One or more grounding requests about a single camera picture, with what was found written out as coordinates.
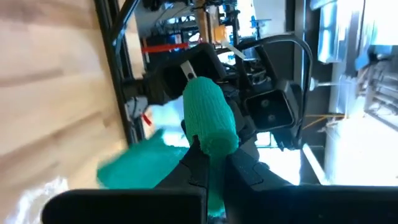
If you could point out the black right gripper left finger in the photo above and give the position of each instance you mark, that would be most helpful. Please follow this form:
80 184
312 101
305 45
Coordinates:
124 208

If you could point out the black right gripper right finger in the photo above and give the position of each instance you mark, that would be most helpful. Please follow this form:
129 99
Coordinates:
311 208

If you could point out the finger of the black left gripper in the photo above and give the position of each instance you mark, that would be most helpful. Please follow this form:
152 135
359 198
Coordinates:
239 121

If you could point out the green elastic band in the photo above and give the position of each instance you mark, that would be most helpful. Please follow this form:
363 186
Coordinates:
208 109

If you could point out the clear plastic bag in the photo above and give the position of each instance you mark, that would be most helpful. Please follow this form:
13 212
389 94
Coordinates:
37 202

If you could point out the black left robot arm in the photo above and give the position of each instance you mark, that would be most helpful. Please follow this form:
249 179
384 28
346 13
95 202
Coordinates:
280 62

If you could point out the red desk leg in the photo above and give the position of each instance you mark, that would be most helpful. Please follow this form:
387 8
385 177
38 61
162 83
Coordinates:
164 47

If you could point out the wooden desk red legs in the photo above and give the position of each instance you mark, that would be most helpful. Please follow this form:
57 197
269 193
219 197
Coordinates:
203 25

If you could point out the cardboard box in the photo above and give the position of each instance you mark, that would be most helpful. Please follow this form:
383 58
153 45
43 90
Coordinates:
220 32

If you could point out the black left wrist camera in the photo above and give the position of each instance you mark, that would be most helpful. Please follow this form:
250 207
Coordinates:
269 110

